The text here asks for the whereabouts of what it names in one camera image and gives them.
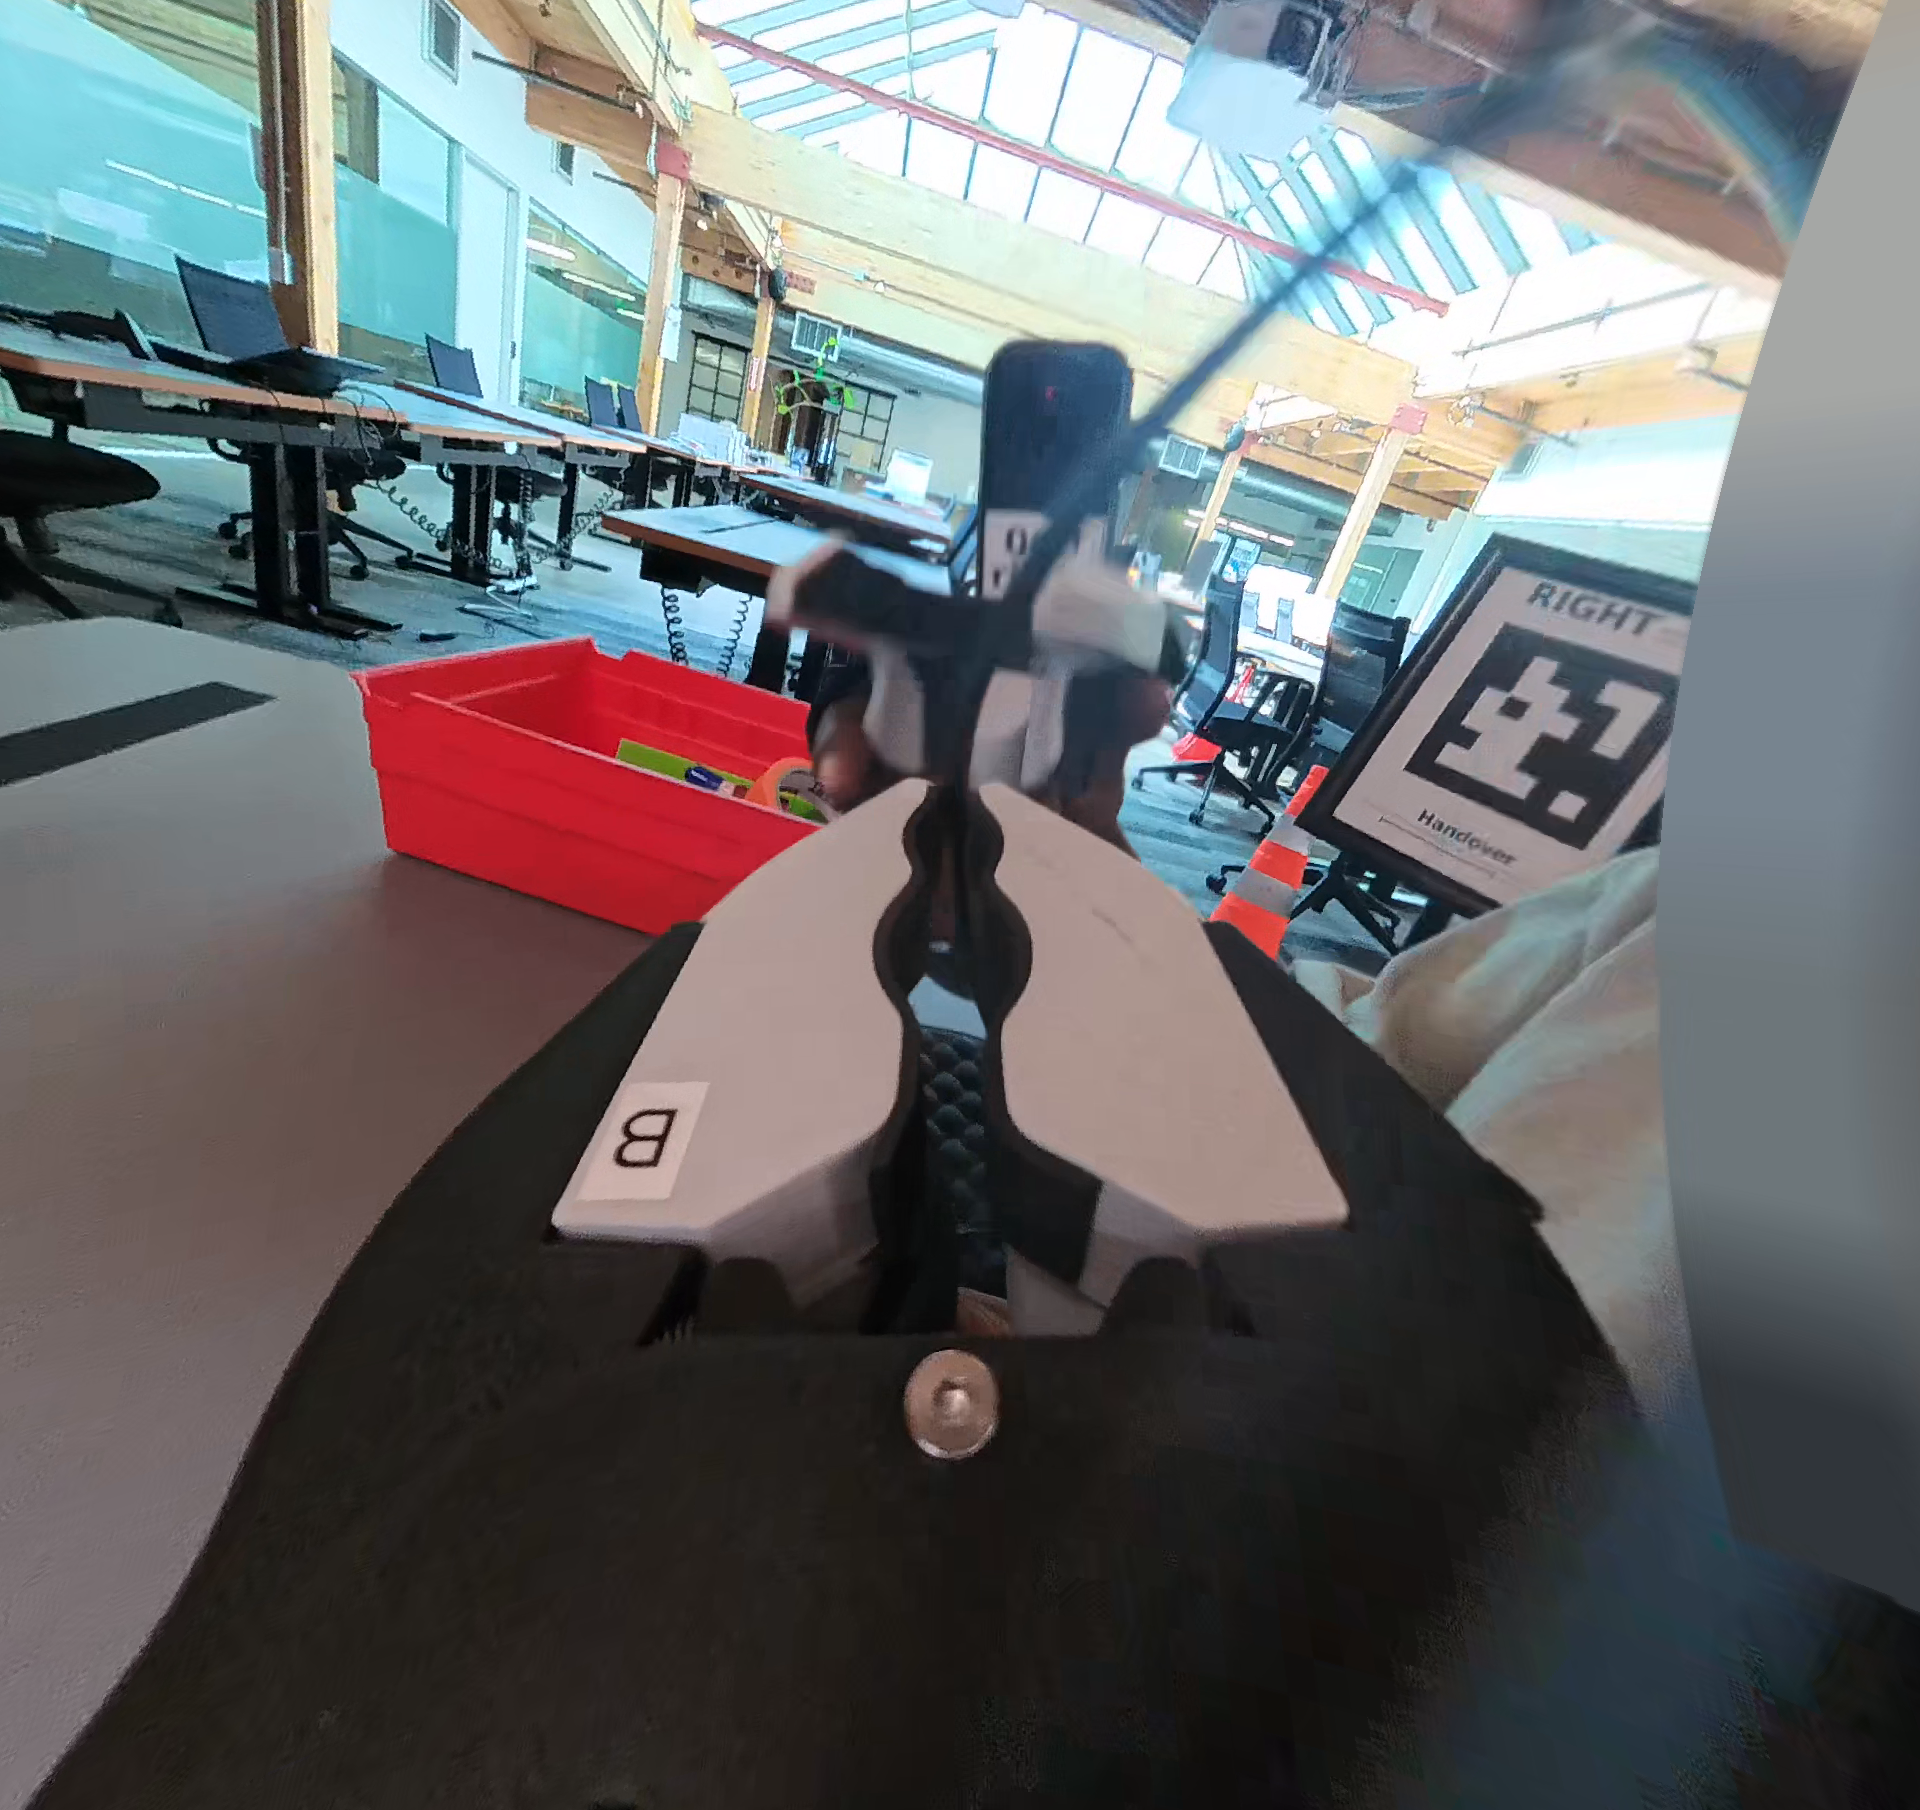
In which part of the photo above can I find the wooden post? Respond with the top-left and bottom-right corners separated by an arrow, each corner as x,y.
253,0 -> 345,349

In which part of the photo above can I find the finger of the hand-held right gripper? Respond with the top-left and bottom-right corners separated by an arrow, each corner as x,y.
1036,557 -> 1182,680
778,542 -> 966,649

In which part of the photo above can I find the cream sweatshirt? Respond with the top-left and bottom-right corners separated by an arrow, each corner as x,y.
1293,845 -> 1713,1405

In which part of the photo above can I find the wooden desk with black legs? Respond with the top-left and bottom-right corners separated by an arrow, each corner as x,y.
337,372 -> 570,599
0,316 -> 410,636
597,495 -> 962,695

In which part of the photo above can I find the black cable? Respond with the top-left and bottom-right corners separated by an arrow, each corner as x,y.
659,576 -> 755,676
901,24 -> 1653,1032

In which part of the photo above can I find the red plastic bin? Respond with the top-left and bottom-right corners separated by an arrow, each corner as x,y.
355,634 -> 830,936

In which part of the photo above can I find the black tape strip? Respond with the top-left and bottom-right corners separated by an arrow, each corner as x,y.
0,680 -> 280,788

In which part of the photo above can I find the coiled black cable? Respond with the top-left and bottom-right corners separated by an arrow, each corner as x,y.
659,576 -> 755,676

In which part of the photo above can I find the orange traffic cone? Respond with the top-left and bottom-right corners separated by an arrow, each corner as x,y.
1207,763 -> 1332,961

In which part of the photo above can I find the person's right hand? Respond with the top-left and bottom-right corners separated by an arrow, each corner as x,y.
807,661 -> 1182,859

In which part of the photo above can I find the black laptop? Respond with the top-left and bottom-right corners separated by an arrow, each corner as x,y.
174,253 -> 389,395

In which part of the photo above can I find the black framed printed sign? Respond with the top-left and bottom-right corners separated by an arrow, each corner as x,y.
1295,532 -> 1701,920

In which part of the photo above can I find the white ceiling projector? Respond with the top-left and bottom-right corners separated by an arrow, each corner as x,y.
1166,0 -> 1355,165

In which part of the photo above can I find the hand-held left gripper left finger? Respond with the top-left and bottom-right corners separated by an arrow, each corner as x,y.
553,776 -> 930,1311

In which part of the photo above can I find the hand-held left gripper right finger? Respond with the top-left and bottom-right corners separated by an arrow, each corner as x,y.
976,782 -> 1349,1330

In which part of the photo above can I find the black office chair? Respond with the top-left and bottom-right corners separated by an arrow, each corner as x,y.
1132,592 -> 1417,834
0,426 -> 164,622
218,415 -> 420,584

